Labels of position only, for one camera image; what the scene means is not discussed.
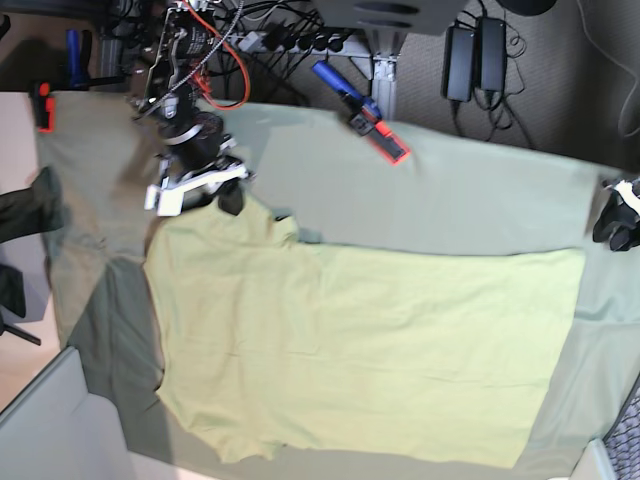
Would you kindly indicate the grey camera mount plate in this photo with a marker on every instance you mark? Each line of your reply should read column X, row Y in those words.
column 428, row 17

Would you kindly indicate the black power adapter brick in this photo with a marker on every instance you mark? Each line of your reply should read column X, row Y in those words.
column 457, row 78

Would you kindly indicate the grey foam box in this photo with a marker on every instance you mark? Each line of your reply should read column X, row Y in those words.
column 56, row 429

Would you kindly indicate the grey-green table cloth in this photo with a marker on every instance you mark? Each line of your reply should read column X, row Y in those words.
column 451, row 197

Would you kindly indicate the dark green cloth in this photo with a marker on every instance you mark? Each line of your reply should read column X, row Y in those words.
column 33, row 210

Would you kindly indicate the blue orange bar clamp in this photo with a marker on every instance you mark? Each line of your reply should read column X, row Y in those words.
column 365, row 116

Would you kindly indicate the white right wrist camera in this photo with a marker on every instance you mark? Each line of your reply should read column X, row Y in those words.
column 165, row 202

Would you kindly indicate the black orange corner clamp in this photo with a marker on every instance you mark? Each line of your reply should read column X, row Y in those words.
column 43, row 106

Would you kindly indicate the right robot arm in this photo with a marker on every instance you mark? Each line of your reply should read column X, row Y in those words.
column 177, row 88

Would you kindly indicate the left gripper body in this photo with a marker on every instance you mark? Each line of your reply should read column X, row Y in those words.
column 618, row 222

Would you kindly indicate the aluminium table frame leg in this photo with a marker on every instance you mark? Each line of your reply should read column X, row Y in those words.
column 380, row 67

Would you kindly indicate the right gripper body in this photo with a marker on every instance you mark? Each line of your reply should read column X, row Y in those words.
column 197, row 164

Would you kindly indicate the light green T-shirt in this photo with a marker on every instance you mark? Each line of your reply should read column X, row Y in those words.
column 271, row 342

